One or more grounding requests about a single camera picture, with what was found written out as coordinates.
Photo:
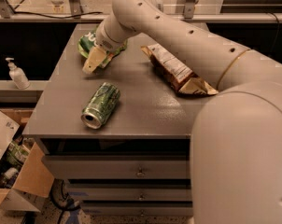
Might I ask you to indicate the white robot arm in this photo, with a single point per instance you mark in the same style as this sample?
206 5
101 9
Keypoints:
236 139

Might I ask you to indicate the green rice chip bag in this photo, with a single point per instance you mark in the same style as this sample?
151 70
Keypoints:
88 41

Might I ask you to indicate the white pump bottle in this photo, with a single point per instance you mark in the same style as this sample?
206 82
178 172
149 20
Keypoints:
17 75

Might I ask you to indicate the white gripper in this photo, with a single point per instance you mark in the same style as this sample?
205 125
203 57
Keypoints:
103 41

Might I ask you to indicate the brown white snack bag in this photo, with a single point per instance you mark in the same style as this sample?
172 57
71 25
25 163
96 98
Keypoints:
178 75

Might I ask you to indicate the grey drawer cabinet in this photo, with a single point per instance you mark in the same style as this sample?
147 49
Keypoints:
135 165

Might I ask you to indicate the open cardboard box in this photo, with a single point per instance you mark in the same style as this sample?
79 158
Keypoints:
25 182

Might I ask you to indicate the green soda can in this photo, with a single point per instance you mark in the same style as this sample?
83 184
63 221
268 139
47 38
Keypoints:
100 107

